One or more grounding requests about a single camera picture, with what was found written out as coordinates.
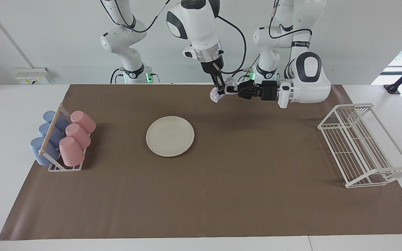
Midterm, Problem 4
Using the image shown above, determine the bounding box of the silvery mesh sponge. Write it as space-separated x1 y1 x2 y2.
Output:
210 77 238 104

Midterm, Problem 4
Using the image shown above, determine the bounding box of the cream round plate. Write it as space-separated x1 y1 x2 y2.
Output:
146 116 195 157

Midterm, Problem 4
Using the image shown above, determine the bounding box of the brown table mat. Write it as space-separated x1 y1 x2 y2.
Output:
0 84 402 241

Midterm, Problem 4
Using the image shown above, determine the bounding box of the pink cup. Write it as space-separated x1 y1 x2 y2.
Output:
65 123 91 150
70 111 96 134
59 137 85 167

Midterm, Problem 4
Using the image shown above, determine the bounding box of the blue cup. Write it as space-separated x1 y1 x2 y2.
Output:
38 123 65 149
43 111 69 132
30 137 60 166

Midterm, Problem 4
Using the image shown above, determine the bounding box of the white cup rack wooden bar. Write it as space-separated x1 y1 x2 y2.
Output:
38 104 90 172

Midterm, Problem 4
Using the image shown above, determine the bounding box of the black base cable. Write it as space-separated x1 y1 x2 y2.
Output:
228 54 261 83
110 68 125 84

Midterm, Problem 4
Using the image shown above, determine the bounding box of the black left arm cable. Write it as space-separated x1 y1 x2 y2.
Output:
269 0 313 39

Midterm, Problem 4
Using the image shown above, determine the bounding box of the white wall socket box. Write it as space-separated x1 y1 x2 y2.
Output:
15 67 51 85

